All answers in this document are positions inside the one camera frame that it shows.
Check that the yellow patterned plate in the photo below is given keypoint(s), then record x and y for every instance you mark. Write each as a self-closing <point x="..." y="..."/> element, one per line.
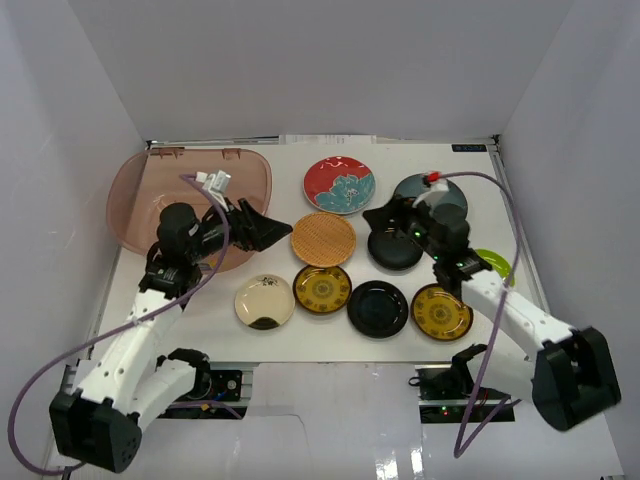
<point x="322" y="291"/>
<point x="439" y="315"/>

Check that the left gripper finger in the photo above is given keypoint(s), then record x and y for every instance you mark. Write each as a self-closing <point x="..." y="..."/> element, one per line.
<point x="248" y="215"/>
<point x="267" y="232"/>

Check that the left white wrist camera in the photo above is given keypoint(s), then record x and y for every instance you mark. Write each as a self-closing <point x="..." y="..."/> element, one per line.
<point x="214" y="183"/>

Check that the cream plate with black motif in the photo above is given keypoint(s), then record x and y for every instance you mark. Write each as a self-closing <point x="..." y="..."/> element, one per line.
<point x="264" y="302"/>

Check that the dark teal glazed plate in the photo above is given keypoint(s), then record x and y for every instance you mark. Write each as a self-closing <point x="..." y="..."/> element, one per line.
<point x="454" y="201"/>

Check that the small black plate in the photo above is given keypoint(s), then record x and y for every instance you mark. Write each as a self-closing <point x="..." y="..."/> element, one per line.
<point x="395" y="257"/>

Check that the orange woven round plate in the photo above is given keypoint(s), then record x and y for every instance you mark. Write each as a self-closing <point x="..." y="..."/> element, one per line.
<point x="323" y="239"/>

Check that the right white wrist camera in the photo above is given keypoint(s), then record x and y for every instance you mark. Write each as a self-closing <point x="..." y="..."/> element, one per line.
<point x="435" y="187"/>

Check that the white papers at back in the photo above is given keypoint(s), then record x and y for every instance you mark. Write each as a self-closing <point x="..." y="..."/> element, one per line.
<point x="326" y="139"/>

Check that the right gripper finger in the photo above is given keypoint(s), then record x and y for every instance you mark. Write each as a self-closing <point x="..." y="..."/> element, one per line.
<point x="389" y="237"/>
<point x="381" y="219"/>

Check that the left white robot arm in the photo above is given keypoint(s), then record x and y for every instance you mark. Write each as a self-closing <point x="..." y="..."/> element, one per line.
<point x="102" y="421"/>

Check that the glossy black plate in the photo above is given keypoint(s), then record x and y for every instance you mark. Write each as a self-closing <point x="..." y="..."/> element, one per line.
<point x="377" y="309"/>

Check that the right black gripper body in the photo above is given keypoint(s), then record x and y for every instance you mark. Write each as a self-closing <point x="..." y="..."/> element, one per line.
<point x="416" y="220"/>

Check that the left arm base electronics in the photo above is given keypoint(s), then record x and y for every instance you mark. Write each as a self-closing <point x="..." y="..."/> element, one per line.
<point x="220" y="397"/>

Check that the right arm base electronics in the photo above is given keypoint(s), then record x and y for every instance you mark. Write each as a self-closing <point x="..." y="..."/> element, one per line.
<point x="441" y="402"/>

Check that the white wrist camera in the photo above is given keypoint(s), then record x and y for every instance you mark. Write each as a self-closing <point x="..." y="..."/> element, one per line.
<point x="214" y="183"/>
<point x="435" y="187"/>

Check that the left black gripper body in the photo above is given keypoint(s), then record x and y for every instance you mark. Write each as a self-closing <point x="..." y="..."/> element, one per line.
<point x="240" y="224"/>

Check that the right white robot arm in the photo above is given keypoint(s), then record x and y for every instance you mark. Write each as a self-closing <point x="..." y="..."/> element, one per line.
<point x="567" y="373"/>

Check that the red floral plate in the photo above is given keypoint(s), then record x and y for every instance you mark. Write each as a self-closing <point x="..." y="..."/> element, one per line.
<point x="339" y="185"/>

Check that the pink translucent plastic bin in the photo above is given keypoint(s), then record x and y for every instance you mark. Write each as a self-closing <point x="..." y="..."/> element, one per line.
<point x="149" y="181"/>

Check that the aluminium table frame rail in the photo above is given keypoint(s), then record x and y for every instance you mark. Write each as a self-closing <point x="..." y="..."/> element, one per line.
<point x="525" y="240"/>

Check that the lime green plate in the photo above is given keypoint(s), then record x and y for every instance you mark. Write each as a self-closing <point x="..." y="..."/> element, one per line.
<point x="498" y="262"/>

